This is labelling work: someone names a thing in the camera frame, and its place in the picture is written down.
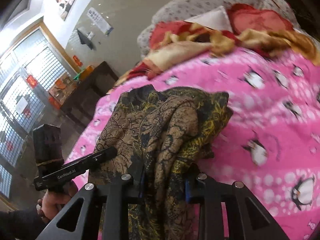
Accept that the brown floral patterned garment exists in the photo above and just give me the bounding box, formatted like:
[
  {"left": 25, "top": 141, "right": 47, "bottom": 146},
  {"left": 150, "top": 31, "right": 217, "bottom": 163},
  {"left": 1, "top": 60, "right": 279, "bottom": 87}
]
[{"left": 88, "top": 85, "right": 233, "bottom": 239}]

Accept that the left hand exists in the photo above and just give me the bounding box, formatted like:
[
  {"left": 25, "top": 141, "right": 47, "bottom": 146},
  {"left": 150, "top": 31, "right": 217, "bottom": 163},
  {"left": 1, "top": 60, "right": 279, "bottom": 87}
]
[{"left": 36, "top": 180, "right": 78, "bottom": 224}]

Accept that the pink penguin quilt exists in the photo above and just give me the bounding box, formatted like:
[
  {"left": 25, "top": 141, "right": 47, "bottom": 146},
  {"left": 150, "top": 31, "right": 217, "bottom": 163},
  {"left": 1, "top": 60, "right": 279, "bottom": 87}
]
[{"left": 68, "top": 48, "right": 319, "bottom": 239}]

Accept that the dark wooden desk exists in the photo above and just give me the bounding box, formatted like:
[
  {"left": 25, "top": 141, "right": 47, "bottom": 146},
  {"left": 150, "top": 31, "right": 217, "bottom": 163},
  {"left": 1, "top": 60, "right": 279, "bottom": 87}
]
[{"left": 60, "top": 61, "right": 118, "bottom": 129}]

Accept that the window with grille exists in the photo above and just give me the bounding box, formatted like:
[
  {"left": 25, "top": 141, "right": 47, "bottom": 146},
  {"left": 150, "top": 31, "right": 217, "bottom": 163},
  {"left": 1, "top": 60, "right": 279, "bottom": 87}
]
[{"left": 1, "top": 26, "right": 79, "bottom": 202}]

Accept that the dark hanging cloth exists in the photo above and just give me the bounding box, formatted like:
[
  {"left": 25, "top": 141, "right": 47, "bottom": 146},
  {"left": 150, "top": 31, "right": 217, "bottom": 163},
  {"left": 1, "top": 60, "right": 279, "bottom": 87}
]
[{"left": 76, "top": 29, "right": 96, "bottom": 50}]

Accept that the red gold blanket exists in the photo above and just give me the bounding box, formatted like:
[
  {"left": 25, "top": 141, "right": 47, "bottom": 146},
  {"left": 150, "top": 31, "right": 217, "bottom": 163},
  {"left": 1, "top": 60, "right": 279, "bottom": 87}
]
[{"left": 115, "top": 21, "right": 319, "bottom": 86}]

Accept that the red pillow right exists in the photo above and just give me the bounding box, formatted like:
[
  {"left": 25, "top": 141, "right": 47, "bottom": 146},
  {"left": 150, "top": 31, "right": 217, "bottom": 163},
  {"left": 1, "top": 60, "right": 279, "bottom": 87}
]
[{"left": 227, "top": 3, "right": 293, "bottom": 35}]

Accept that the white small pillow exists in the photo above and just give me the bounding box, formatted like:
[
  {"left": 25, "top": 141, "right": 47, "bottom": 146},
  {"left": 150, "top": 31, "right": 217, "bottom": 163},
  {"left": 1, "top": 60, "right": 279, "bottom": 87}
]
[{"left": 185, "top": 6, "right": 233, "bottom": 32}]

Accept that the grey floral headboard pillow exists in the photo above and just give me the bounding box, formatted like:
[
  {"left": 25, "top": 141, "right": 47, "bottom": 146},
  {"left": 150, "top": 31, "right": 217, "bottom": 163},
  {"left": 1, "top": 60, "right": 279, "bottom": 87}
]
[{"left": 137, "top": 0, "right": 300, "bottom": 58}]

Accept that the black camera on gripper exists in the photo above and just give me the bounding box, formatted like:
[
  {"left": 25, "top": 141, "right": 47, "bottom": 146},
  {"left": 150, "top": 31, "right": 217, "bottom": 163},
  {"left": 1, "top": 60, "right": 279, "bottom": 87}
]
[{"left": 33, "top": 124, "right": 64, "bottom": 166}]

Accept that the wall poster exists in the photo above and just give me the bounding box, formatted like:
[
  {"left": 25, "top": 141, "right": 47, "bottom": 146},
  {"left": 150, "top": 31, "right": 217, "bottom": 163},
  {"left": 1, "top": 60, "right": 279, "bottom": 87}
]
[{"left": 87, "top": 7, "right": 113, "bottom": 36}]

